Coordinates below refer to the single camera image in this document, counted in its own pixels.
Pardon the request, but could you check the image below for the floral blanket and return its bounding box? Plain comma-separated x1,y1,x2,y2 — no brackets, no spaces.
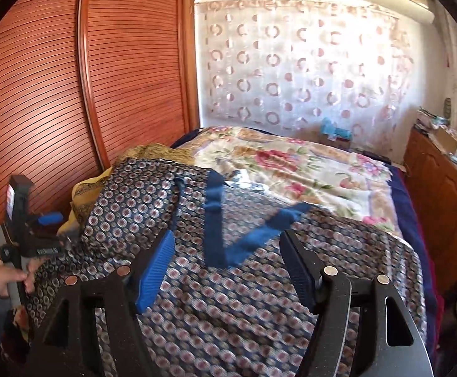
177,126,400,232

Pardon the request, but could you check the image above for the floral bed quilt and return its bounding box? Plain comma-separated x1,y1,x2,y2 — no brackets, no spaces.
173,128,439,377

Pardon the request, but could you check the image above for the wooden cabinet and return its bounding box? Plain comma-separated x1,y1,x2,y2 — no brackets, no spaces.
403,128,457,295

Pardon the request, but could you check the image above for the teal box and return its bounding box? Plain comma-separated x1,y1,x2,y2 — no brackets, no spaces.
320,118,352,141

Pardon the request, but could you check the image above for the yellow gold cloth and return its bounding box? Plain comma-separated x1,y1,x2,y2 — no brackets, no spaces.
57,143,195,236

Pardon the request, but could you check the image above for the navy circle-patterned garment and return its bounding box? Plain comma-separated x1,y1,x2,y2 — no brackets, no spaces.
24,157,427,377

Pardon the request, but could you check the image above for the clutter pile on cabinet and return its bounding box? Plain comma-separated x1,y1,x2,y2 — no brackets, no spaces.
415,100,457,177

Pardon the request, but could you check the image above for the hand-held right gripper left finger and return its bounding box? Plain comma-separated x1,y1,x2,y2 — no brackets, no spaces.
26,230,176,377

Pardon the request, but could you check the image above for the white curtain with pink rings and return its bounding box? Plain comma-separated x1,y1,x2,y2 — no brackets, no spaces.
195,0,415,158

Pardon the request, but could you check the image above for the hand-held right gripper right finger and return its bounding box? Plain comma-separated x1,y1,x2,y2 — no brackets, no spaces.
279,230,435,377

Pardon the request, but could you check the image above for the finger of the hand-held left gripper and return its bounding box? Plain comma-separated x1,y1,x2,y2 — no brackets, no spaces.
34,212,63,226

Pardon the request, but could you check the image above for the wooden slatted wardrobe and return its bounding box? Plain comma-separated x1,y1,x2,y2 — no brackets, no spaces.
0,0,201,252

